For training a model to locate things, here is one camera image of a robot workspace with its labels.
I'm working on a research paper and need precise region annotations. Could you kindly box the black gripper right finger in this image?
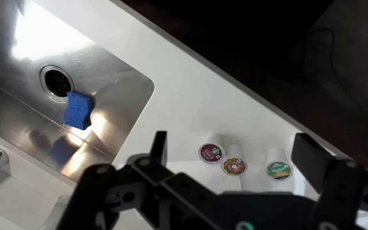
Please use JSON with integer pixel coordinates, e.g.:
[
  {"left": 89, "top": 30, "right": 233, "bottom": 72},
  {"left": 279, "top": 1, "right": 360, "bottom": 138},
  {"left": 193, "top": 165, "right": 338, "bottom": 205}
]
[{"left": 291, "top": 132, "right": 368, "bottom": 230}]

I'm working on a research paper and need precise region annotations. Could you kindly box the stainless steel sink basin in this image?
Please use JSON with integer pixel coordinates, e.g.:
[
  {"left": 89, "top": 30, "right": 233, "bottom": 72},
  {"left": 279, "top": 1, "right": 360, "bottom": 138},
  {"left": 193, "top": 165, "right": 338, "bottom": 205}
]
[{"left": 0, "top": 0, "right": 156, "bottom": 183}]

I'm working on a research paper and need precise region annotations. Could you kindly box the blue sponge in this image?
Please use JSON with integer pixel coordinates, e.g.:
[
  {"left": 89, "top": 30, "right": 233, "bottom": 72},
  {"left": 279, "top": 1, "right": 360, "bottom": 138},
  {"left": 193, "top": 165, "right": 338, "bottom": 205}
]
[{"left": 62, "top": 90, "right": 95, "bottom": 132}]

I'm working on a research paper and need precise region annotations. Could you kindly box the coffee pod magenta lid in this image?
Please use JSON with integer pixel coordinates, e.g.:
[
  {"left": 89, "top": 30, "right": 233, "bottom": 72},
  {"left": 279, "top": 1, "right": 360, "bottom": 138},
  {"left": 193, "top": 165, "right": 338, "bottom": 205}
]
[{"left": 196, "top": 132, "right": 227, "bottom": 164}]

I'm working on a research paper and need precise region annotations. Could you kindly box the round sink drain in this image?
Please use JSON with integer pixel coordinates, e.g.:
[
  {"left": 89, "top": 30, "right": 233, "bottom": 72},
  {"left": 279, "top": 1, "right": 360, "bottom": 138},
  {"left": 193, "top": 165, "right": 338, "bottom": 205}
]
[{"left": 38, "top": 64, "right": 75, "bottom": 104}]

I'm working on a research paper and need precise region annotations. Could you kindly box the coffee pod green lid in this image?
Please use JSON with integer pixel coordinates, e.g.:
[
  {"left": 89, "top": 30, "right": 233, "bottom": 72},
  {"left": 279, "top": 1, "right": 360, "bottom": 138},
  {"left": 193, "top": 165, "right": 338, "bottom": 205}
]
[{"left": 264, "top": 147, "right": 292, "bottom": 182}]

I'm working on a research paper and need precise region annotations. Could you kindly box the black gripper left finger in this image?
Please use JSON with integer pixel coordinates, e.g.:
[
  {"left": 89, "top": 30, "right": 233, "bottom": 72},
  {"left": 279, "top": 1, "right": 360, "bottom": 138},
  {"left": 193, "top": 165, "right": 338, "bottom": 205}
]
[{"left": 55, "top": 130, "right": 219, "bottom": 230}]

